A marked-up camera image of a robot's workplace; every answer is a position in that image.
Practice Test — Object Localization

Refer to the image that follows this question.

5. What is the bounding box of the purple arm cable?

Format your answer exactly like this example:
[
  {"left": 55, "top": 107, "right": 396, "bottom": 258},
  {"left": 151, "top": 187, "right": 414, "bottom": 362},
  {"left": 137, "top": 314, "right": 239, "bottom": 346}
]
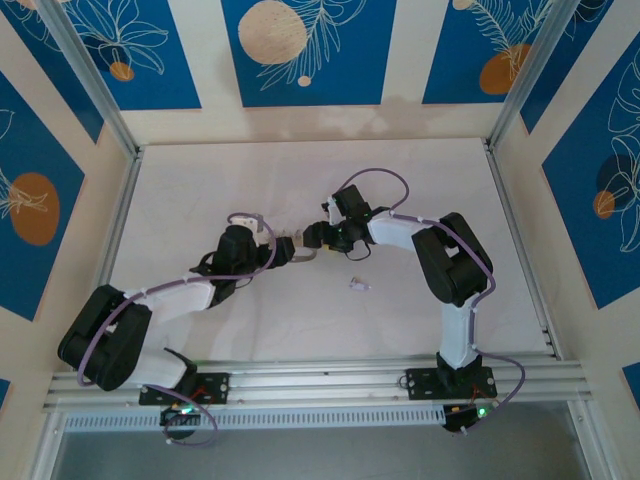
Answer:
[
  {"left": 331, "top": 168, "right": 526, "bottom": 436},
  {"left": 77, "top": 212, "right": 277, "bottom": 449}
]

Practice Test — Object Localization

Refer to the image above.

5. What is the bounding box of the aluminium side rail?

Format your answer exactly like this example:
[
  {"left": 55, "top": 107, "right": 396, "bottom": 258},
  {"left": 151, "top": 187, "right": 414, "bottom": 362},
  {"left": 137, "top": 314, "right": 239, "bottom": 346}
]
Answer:
[
  {"left": 97, "top": 147, "right": 146, "bottom": 291},
  {"left": 483, "top": 141, "right": 561, "bottom": 361}
]

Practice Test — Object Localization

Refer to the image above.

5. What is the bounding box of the black controller board green LED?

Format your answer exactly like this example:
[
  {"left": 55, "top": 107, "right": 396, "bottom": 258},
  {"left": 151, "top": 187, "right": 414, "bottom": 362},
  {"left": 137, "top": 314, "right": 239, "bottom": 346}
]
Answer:
[
  {"left": 442, "top": 402, "right": 494, "bottom": 435},
  {"left": 159, "top": 404, "right": 201, "bottom": 427}
]

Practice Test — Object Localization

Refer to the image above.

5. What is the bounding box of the aluminium corner post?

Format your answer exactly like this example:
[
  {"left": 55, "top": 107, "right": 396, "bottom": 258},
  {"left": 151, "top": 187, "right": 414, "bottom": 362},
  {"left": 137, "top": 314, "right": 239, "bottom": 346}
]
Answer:
[
  {"left": 37, "top": 0, "right": 144, "bottom": 159},
  {"left": 485, "top": 0, "right": 586, "bottom": 154}
]

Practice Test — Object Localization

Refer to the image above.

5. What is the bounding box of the clear plastic zip bag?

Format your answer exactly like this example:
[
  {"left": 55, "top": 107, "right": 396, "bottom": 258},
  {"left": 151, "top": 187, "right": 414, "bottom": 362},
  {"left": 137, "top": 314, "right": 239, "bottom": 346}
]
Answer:
[{"left": 276, "top": 227, "right": 320, "bottom": 265}]

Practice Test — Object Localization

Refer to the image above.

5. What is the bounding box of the long aluminium base rail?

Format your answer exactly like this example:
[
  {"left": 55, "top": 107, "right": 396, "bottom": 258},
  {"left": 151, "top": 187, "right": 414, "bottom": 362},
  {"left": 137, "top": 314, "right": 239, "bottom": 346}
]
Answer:
[{"left": 42, "top": 352, "right": 594, "bottom": 415}]

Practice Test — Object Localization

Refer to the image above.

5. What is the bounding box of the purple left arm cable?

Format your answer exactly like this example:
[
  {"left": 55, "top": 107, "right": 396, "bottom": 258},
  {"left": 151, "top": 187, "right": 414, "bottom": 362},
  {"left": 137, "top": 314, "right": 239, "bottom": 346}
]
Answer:
[{"left": 77, "top": 212, "right": 277, "bottom": 449}]

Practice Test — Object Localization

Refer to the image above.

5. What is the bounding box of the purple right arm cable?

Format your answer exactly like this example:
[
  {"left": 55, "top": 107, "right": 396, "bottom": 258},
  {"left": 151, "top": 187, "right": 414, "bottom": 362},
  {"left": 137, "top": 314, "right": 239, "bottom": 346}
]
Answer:
[{"left": 331, "top": 168, "right": 526, "bottom": 436}]

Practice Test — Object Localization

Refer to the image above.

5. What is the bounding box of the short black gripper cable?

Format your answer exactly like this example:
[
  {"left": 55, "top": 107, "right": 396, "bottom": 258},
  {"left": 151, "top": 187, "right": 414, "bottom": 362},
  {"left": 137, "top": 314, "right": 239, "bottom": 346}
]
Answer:
[{"left": 343, "top": 239, "right": 372, "bottom": 264}]

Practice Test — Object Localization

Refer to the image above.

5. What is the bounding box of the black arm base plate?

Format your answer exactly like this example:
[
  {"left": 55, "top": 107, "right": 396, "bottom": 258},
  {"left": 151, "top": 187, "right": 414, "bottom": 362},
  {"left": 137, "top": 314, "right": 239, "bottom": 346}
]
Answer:
[
  {"left": 404, "top": 366, "right": 499, "bottom": 401},
  {"left": 138, "top": 370, "right": 231, "bottom": 406}
]

